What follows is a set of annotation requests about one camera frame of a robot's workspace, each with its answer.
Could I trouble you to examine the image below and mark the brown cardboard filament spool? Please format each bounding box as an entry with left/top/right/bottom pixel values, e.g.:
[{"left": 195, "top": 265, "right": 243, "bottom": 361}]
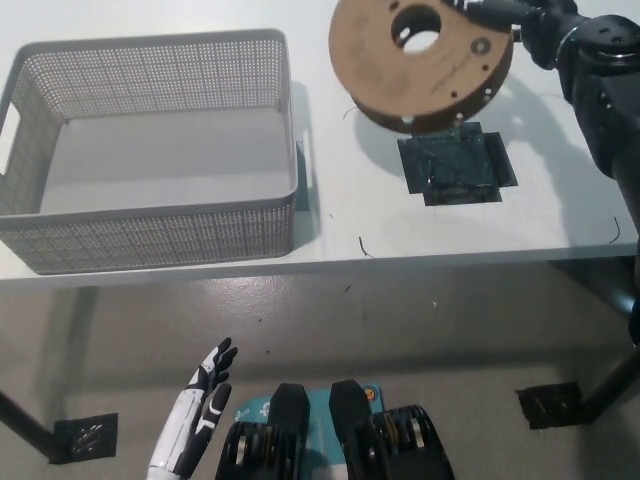
[{"left": 328, "top": 0, "right": 516, "bottom": 135}]

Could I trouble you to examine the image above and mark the black tape patch on table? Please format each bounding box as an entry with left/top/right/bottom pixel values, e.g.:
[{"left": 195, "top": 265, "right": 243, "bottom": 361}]
[{"left": 396, "top": 121, "right": 518, "bottom": 207}]

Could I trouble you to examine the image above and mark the grey perforated plastic basket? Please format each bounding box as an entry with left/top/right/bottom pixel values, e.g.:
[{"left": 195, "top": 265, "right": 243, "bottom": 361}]
[{"left": 0, "top": 28, "right": 316, "bottom": 276}]

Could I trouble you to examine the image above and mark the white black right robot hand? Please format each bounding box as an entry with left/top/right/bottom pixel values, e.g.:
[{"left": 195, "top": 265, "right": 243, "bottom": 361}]
[{"left": 449, "top": 0, "right": 581, "bottom": 70}]

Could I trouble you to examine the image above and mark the black floor tape patch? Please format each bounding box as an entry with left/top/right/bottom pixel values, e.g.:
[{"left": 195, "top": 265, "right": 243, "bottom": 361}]
[
  {"left": 515, "top": 381, "right": 585, "bottom": 431},
  {"left": 49, "top": 412, "right": 120, "bottom": 465}
]

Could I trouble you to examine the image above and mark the dark blue object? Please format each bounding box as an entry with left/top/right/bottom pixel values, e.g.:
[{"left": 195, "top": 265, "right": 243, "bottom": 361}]
[{"left": 626, "top": 295, "right": 640, "bottom": 347}]

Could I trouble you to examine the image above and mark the black table leg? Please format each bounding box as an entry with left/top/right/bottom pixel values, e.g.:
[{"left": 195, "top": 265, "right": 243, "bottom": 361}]
[
  {"left": 0, "top": 388, "right": 67, "bottom": 465},
  {"left": 581, "top": 344, "right": 640, "bottom": 425}
]

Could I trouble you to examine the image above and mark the teal box with white logo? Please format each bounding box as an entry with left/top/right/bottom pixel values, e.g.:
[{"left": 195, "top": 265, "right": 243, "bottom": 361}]
[{"left": 233, "top": 382, "right": 384, "bottom": 480}]

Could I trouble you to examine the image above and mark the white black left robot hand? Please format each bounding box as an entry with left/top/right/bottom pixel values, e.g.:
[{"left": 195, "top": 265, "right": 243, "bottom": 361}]
[{"left": 146, "top": 337, "right": 239, "bottom": 476}]

